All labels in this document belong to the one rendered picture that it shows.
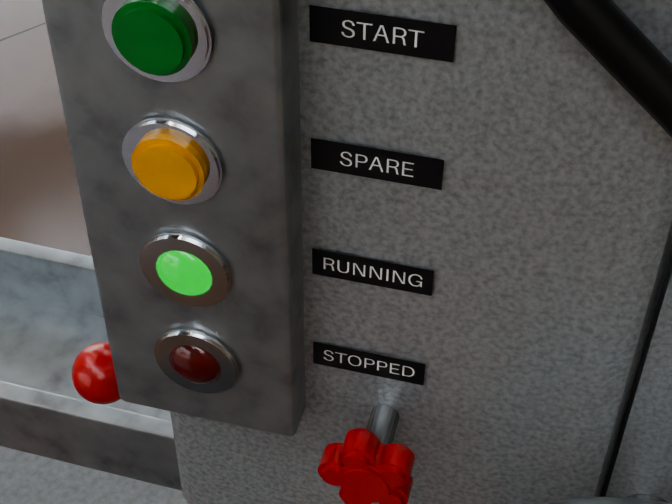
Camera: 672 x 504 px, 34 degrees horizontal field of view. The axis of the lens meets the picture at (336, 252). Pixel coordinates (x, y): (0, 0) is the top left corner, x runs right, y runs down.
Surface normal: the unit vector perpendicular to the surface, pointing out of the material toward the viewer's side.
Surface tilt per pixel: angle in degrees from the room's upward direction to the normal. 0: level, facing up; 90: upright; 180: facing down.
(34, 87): 0
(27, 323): 2
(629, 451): 90
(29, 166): 0
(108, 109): 90
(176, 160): 90
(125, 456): 90
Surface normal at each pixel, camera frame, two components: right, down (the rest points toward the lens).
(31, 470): 0.00, -0.73
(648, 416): -0.26, 0.66
